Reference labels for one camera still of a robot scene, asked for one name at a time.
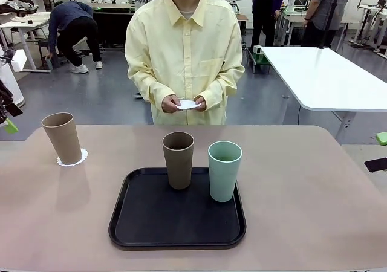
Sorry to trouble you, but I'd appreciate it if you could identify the large white table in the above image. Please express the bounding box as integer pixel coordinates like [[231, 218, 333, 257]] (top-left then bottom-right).
[[260, 46, 387, 140]]

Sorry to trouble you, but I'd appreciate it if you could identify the grey plastic step stool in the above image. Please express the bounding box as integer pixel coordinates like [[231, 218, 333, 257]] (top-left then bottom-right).
[[37, 39, 66, 70]]

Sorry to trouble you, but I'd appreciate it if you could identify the white background desk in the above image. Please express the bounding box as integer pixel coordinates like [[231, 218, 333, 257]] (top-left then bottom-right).
[[0, 11, 51, 73]]

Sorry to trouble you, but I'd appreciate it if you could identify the person's left hand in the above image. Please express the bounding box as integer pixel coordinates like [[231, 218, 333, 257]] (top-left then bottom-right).
[[193, 94, 208, 112]]

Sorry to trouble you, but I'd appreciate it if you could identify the tall brown cup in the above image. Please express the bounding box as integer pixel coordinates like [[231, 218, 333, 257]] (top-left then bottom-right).
[[41, 112, 83, 166], [162, 132, 195, 190]]

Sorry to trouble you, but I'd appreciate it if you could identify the person in yellow shirt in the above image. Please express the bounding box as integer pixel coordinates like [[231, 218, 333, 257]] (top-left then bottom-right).
[[125, 0, 245, 126]]

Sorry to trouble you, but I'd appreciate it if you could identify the person's right hand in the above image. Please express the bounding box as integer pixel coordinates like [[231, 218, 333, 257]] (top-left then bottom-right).
[[161, 94, 182, 114]]

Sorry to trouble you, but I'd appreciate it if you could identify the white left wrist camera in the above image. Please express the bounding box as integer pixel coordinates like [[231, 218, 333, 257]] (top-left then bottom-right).
[[0, 48, 28, 73]]

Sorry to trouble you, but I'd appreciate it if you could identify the black plastic serving tray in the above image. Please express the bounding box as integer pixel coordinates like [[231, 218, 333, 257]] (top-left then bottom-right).
[[108, 167, 247, 250]]

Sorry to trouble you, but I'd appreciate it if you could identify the person in purple jacket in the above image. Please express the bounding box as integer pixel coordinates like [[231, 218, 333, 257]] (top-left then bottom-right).
[[250, 0, 287, 48]]

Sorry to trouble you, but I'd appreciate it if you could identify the green step stool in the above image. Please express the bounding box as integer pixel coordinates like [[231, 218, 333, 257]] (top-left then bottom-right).
[[247, 50, 272, 74]]

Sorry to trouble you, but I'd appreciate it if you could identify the person's left forearm yellow sleeve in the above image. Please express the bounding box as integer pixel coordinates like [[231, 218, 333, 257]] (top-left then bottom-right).
[[196, 68, 245, 112]]

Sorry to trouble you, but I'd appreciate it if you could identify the tall mint green cup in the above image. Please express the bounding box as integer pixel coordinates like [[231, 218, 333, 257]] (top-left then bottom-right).
[[207, 141, 243, 202]]

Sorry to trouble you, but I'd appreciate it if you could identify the person's right forearm yellow sleeve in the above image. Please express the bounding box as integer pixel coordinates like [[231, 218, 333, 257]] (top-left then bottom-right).
[[126, 68, 179, 107]]

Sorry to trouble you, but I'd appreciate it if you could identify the white height-adjustable desk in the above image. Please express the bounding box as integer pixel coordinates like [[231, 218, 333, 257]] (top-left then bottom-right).
[[356, 4, 387, 54]]

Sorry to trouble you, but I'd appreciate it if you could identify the white lace paper coaster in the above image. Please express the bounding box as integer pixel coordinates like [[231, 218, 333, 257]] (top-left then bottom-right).
[[56, 147, 89, 167]]

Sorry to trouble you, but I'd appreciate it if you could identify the person in dark blue top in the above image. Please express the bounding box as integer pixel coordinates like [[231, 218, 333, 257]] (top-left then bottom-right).
[[47, 1, 103, 74]]

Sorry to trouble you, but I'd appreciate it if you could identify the pile of clothes and bags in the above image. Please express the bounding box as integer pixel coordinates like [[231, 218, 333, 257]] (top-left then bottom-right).
[[0, 0, 39, 15]]

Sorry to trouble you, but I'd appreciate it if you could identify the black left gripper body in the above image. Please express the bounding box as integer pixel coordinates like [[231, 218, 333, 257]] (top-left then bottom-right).
[[0, 80, 15, 125]]

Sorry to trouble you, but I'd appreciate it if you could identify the white paper coaster stack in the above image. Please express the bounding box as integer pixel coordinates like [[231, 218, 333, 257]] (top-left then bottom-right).
[[175, 100, 202, 111]]

